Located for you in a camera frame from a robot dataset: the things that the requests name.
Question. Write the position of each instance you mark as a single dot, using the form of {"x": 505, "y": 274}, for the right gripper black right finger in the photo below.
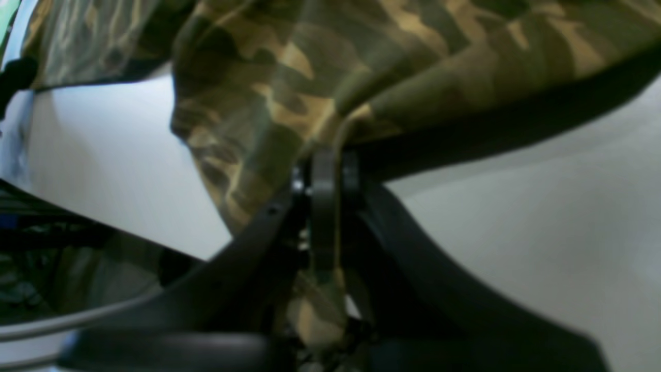
{"x": 427, "y": 313}

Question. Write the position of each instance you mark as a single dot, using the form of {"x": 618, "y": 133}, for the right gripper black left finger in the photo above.
{"x": 226, "y": 315}

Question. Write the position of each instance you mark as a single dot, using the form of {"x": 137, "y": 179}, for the camouflage T-shirt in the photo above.
{"x": 259, "y": 84}

